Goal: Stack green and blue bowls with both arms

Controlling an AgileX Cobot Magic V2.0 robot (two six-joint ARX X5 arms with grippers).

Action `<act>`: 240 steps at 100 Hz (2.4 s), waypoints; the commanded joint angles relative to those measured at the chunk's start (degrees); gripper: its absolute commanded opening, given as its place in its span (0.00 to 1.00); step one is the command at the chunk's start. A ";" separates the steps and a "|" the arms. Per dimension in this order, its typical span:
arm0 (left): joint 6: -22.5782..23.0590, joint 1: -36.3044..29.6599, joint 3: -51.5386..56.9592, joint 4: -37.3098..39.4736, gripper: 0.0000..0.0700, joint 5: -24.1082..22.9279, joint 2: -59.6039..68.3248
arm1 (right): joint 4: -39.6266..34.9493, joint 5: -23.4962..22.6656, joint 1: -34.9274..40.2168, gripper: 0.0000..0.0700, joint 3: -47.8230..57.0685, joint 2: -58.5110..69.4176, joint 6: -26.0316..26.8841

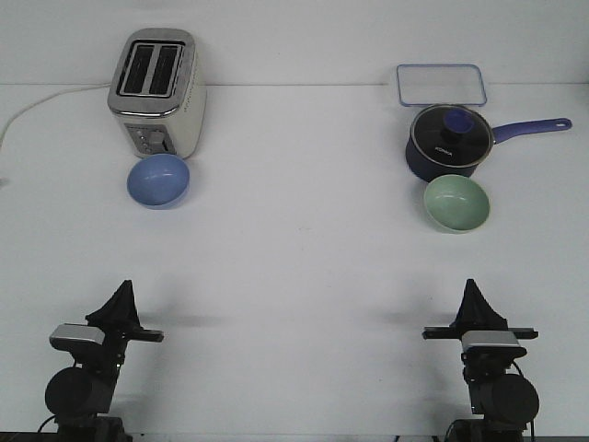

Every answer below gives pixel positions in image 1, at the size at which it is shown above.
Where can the green bowl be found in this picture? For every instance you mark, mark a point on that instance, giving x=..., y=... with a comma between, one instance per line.
x=456, y=203

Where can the blue bowl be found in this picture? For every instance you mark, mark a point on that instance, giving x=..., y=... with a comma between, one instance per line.
x=159, y=182

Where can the blue saucepan with handle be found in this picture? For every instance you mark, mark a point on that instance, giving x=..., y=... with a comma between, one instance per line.
x=428, y=170

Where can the glass pot lid blue knob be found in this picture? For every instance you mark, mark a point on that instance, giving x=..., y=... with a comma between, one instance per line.
x=451, y=135

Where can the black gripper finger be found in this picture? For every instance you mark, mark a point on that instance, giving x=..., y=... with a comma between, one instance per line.
x=483, y=315
x=468, y=310
x=116, y=311
x=131, y=315

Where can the silver cream two-slot toaster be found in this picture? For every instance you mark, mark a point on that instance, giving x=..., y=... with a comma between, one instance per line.
x=157, y=93

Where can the clear container blue rim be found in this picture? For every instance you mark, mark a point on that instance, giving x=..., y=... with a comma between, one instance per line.
x=421, y=85

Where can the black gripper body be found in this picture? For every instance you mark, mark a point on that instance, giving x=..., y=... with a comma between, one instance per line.
x=106, y=359
x=483, y=364

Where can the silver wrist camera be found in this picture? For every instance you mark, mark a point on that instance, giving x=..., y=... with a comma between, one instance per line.
x=67, y=337
x=489, y=339

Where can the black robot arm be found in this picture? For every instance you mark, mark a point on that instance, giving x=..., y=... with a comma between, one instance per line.
x=79, y=396
x=504, y=403

